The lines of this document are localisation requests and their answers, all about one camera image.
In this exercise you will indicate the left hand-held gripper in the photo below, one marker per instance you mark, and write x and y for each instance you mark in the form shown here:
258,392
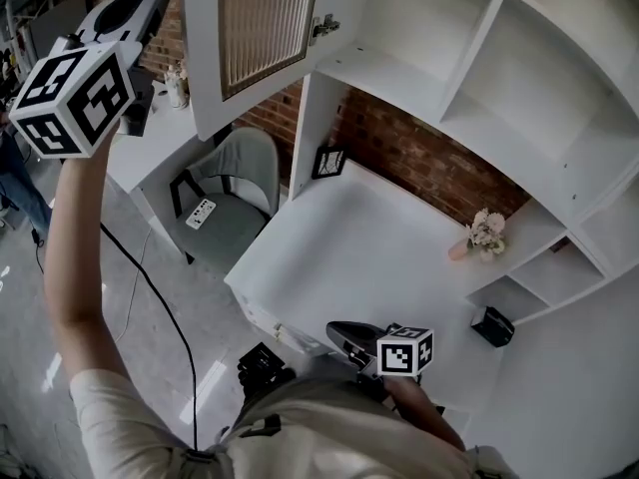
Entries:
70,103

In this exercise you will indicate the grey partition board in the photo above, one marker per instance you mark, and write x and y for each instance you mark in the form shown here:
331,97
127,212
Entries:
60,23

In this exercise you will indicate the black waist-mounted device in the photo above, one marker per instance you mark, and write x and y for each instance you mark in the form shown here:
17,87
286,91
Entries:
264,367

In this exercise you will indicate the white metal rack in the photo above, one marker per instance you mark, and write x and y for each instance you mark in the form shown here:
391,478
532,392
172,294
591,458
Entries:
20,23

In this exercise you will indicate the round drawer knob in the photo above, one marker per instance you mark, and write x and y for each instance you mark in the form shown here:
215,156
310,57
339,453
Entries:
277,328

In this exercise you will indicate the small black box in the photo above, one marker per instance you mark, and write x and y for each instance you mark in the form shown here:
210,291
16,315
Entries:
493,327

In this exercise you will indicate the person's left forearm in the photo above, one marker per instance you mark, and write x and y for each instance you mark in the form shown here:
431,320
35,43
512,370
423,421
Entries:
75,267

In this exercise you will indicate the person's beige shirt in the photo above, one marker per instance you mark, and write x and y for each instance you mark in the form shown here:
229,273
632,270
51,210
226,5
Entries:
324,432

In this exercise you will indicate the white cabinet door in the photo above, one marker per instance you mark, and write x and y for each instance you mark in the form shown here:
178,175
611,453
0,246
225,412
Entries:
202,68

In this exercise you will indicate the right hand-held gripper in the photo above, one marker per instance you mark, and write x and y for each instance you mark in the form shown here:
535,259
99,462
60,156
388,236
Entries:
404,352

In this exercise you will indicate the black picture frame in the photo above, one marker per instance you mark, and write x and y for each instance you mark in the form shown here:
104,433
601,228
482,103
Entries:
329,162

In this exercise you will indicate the white desk with drawers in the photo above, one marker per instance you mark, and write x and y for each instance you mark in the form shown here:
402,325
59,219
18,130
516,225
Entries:
359,247

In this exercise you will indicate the white remote control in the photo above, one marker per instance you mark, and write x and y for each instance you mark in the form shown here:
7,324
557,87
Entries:
200,214

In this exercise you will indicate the pink vase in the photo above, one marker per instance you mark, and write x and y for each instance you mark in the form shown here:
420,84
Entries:
458,251

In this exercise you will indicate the white shelf hutch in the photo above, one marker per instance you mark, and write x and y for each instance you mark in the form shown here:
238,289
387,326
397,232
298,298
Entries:
524,68

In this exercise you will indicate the person's right forearm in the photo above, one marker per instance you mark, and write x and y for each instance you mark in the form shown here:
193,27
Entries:
424,412

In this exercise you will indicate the pale pink flower bouquet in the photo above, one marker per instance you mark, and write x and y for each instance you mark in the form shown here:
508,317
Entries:
486,232

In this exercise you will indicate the grey chair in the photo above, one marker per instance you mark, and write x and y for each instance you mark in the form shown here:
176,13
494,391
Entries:
239,217

